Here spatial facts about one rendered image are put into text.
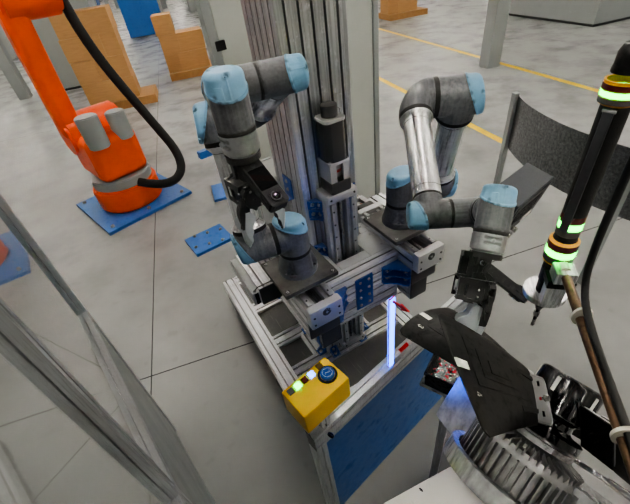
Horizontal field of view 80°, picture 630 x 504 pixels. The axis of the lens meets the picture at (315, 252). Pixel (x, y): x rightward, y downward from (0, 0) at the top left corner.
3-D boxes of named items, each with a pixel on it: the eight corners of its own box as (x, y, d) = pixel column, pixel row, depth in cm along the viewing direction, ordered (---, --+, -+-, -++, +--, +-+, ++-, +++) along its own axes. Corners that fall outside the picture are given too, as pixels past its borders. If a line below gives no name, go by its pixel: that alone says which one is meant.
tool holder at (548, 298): (574, 319, 63) (595, 277, 56) (527, 315, 64) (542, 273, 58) (561, 282, 69) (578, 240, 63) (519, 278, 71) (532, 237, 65)
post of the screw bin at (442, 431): (434, 484, 174) (454, 391, 123) (428, 480, 175) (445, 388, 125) (436, 478, 175) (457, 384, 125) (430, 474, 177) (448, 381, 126)
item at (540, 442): (573, 458, 80) (578, 450, 80) (570, 469, 69) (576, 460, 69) (509, 413, 89) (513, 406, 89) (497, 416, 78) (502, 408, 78)
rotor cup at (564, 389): (580, 450, 80) (614, 399, 79) (578, 460, 69) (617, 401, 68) (513, 404, 89) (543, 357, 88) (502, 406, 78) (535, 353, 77)
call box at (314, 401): (309, 437, 101) (304, 417, 94) (286, 411, 107) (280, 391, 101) (351, 397, 108) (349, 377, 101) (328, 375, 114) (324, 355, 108)
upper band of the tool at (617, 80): (644, 109, 44) (655, 83, 42) (601, 110, 45) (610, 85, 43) (630, 96, 47) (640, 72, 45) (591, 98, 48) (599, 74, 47)
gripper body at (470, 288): (449, 295, 92) (460, 247, 91) (486, 303, 91) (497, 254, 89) (455, 302, 85) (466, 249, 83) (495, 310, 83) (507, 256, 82)
